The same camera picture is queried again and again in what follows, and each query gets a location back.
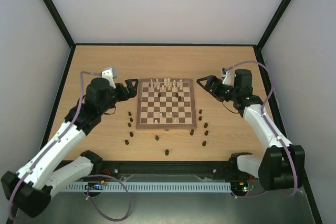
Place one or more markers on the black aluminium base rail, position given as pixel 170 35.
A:
pixel 227 170

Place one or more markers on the wooden chess board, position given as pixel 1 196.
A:
pixel 150 105

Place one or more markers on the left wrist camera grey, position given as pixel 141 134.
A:
pixel 110 74

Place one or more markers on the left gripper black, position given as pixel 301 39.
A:
pixel 132 92

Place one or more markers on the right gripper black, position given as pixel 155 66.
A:
pixel 214 86

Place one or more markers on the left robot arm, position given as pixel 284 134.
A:
pixel 33 186

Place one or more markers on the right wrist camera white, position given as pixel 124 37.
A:
pixel 226 77

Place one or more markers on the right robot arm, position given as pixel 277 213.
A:
pixel 282 164

